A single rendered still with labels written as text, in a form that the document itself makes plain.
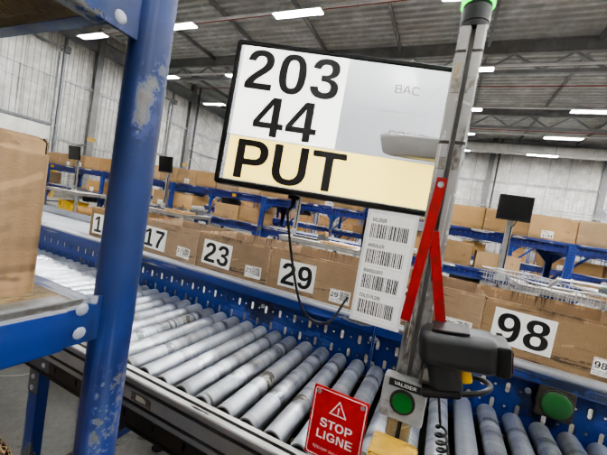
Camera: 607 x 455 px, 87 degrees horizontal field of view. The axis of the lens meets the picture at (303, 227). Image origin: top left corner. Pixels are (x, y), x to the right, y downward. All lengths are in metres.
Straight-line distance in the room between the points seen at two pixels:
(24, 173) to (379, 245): 0.47
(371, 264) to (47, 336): 0.45
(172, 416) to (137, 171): 0.72
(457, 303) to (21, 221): 1.11
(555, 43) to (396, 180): 13.75
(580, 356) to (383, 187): 0.82
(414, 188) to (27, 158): 0.58
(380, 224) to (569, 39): 14.00
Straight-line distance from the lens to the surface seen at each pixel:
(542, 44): 14.29
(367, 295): 0.58
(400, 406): 0.59
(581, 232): 5.94
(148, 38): 0.26
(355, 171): 0.66
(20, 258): 0.27
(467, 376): 0.56
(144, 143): 0.25
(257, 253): 1.36
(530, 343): 1.22
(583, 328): 1.24
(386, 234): 0.56
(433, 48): 14.30
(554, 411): 1.21
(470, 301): 1.18
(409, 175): 0.67
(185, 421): 0.88
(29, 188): 0.26
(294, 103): 0.70
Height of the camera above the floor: 1.22
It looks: 3 degrees down
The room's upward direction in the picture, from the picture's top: 9 degrees clockwise
